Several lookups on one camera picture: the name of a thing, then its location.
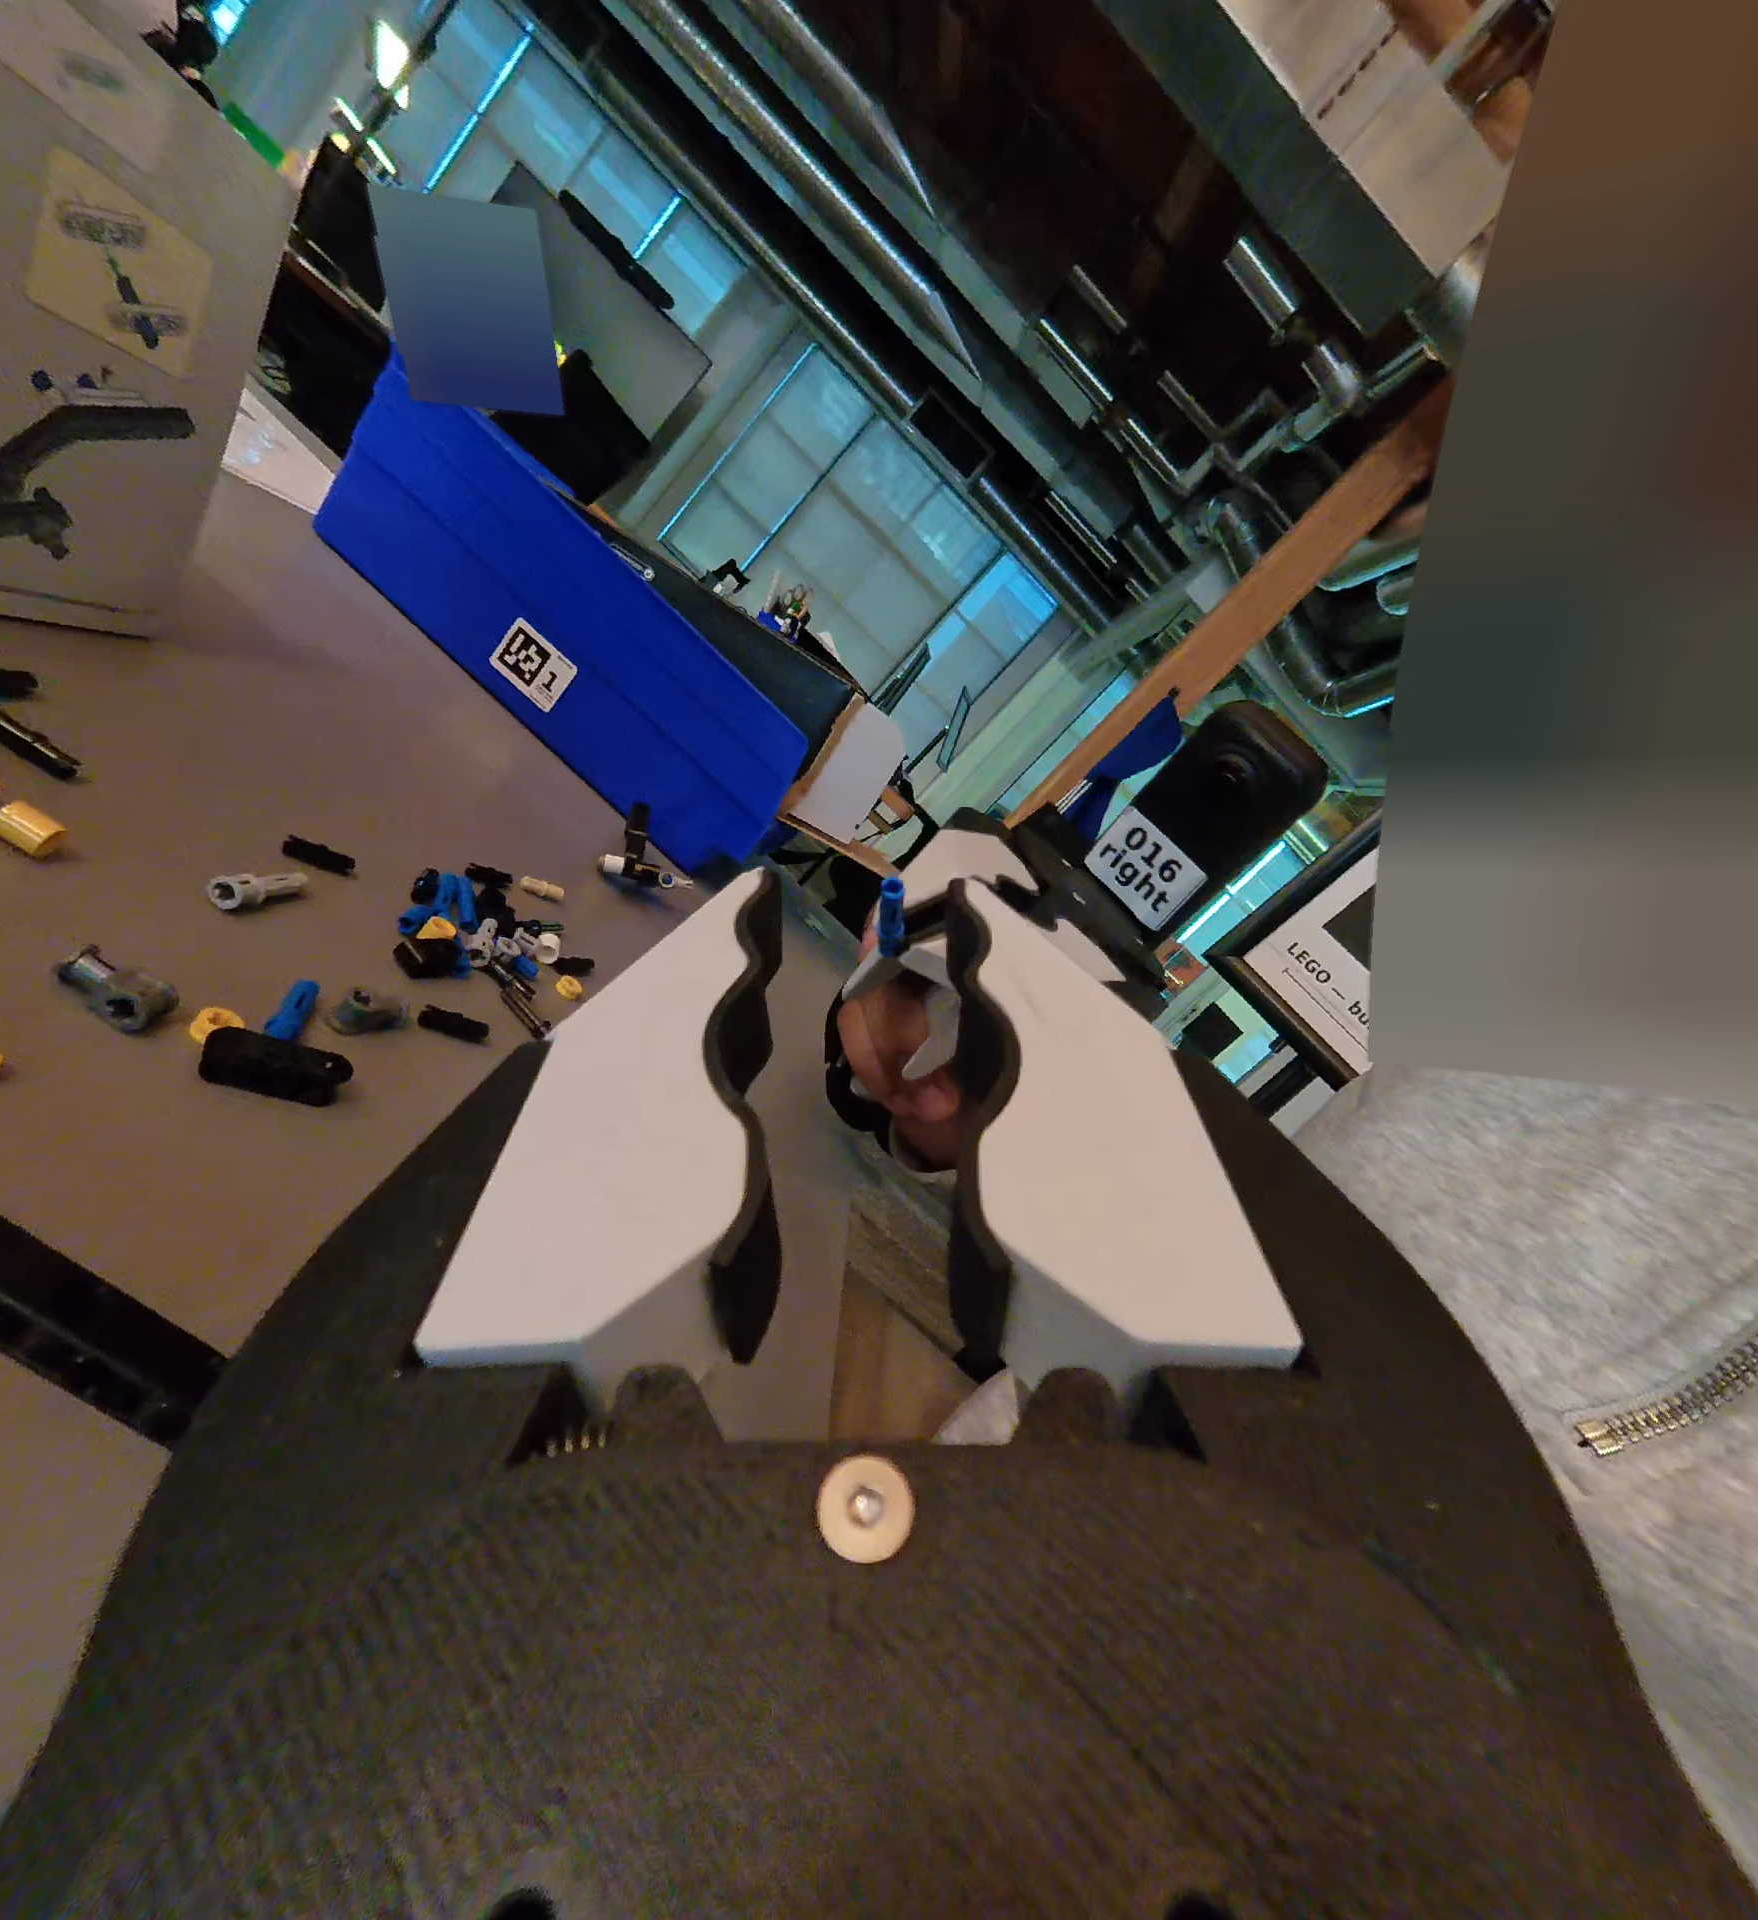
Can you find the person's right hand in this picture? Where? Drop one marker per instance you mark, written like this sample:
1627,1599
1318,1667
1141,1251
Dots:
916,1110

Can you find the blue lego pin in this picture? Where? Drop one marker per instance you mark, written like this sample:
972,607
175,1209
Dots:
892,917

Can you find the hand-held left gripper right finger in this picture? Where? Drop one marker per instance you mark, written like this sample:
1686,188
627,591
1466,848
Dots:
1134,1200

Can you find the dark monitor screen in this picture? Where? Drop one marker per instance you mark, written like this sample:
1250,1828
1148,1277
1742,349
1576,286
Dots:
609,346

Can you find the blue plastic bin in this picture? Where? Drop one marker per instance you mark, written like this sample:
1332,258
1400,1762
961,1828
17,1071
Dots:
519,600

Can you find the person's grey hoodie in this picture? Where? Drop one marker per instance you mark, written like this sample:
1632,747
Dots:
1643,1231

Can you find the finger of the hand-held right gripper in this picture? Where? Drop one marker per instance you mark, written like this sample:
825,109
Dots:
969,863
928,1036

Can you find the small lego pins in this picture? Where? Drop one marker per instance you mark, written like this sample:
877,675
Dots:
257,887

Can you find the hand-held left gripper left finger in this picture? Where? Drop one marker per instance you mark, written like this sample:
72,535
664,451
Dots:
593,1171

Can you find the tan lego pin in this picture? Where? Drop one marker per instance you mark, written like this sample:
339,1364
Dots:
540,887

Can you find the framed paper sign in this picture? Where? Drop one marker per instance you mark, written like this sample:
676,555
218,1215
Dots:
1321,975

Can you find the wooden beam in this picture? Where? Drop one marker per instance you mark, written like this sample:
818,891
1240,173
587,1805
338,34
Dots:
1298,555

